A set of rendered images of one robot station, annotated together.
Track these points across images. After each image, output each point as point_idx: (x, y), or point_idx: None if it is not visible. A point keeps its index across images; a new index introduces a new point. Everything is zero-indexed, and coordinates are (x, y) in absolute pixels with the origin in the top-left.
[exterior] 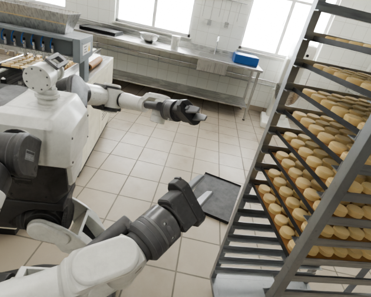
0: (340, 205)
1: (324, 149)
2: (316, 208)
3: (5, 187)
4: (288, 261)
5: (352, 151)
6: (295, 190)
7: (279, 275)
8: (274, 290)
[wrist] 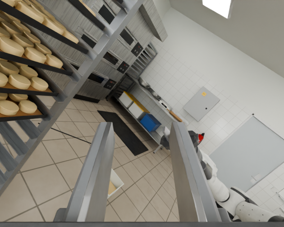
0: (40, 45)
1: (82, 11)
2: (87, 70)
3: (272, 220)
4: (56, 116)
5: (124, 22)
6: (35, 65)
7: (44, 130)
8: (39, 141)
